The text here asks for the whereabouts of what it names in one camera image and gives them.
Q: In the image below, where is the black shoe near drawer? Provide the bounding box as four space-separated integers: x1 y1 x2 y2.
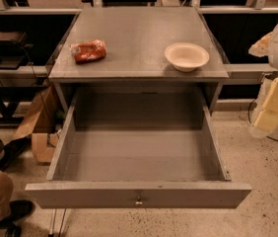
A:
7 199 35 221

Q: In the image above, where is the open grey top drawer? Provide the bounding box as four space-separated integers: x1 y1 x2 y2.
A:
26 88 251 208

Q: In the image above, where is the dark box on shelf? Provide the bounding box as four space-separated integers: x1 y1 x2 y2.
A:
0 32 28 46

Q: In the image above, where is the brown cardboard box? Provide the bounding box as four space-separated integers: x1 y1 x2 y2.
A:
13 86 61 163

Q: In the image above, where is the black shoe upper left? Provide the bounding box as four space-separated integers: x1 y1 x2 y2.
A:
0 137 29 171

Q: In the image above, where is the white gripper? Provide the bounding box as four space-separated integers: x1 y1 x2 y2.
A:
248 33 278 138

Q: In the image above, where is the grey metal cabinet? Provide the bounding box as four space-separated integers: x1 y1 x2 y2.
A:
49 7 229 110

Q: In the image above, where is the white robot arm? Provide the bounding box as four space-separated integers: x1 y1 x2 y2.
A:
248 24 278 138

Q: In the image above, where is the white paper bowl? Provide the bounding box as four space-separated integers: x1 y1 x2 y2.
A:
165 42 210 72

